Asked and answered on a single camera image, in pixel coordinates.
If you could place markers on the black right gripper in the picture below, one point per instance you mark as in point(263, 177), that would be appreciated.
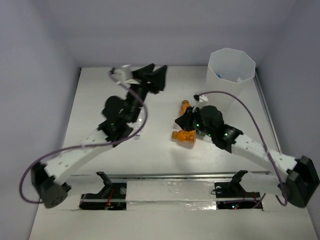
point(184, 121)

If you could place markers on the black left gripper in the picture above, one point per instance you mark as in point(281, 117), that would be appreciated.
point(144, 83)

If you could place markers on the orange juice bottle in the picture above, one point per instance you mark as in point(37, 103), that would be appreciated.
point(185, 107)
point(184, 136)

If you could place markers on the crushed clear unlabeled bottle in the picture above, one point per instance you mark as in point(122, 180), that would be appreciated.
point(137, 125)

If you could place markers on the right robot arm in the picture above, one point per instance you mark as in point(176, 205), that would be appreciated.
point(295, 179)

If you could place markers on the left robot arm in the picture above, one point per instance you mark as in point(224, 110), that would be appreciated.
point(50, 179)

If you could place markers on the white octagonal bin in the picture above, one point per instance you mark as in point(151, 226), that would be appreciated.
point(229, 70)

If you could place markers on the green label clear bottle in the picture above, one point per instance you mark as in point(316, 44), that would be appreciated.
point(203, 135)

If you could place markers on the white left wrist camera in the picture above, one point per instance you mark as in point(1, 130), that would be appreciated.
point(123, 75)

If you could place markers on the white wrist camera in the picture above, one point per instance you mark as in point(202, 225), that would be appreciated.
point(201, 100)
point(123, 75)

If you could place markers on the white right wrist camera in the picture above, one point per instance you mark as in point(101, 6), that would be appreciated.
point(201, 100)

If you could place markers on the aluminium rail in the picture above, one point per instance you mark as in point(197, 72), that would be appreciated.
point(140, 176)

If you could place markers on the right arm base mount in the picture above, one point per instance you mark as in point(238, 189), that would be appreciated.
point(230, 195)

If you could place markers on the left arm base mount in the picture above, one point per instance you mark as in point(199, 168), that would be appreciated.
point(112, 197)

